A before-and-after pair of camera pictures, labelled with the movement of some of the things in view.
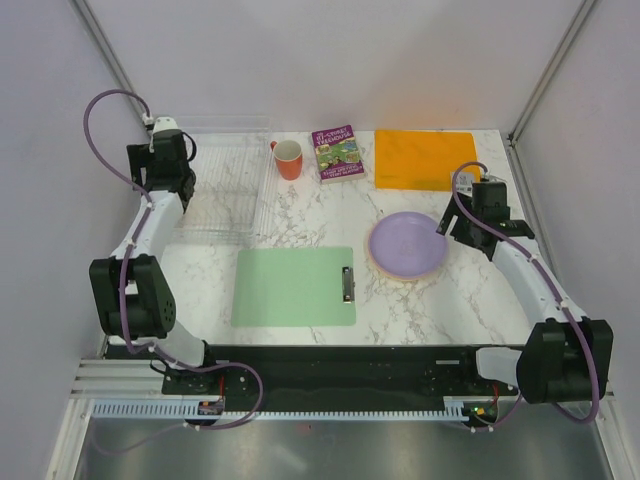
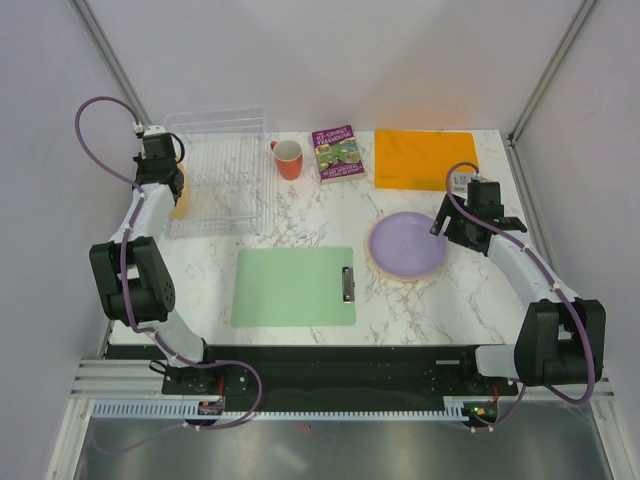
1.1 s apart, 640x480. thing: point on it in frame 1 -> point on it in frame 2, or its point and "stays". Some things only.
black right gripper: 457,230 stays
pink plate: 394,276 stays
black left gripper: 140,157 -> 139,159
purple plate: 406,244 stays
